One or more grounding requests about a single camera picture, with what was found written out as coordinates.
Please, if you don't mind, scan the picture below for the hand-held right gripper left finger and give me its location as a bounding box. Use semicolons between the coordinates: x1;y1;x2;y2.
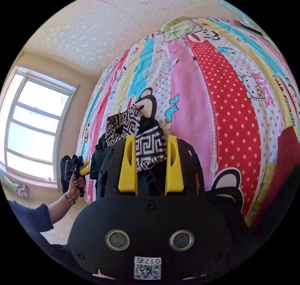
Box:
118;135;138;196

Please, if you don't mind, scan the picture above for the black shirt with patterned collar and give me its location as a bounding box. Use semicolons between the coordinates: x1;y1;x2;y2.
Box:
90;105;205;196

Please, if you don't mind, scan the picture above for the person's left hand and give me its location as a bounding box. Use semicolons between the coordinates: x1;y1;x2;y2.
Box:
66;172;86;200

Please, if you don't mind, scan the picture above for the window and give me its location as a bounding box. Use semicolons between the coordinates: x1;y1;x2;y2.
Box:
0;66;81;192

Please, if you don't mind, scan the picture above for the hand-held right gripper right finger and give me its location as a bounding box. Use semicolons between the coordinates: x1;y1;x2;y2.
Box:
165;135;185;196

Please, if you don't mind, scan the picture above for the person's left forearm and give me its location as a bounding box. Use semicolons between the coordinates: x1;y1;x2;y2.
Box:
47;193;77;226

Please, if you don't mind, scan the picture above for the red garment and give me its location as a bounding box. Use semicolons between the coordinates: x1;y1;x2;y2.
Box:
245;125;300;243

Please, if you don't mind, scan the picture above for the bed with colourful cartoon sheet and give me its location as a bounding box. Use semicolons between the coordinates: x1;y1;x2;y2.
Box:
77;17;300;227

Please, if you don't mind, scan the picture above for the green floral pillow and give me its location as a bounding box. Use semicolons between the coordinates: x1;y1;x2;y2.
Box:
160;17;203;42

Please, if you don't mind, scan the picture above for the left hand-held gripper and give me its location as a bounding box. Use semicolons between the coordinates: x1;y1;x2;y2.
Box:
66;155;91;198

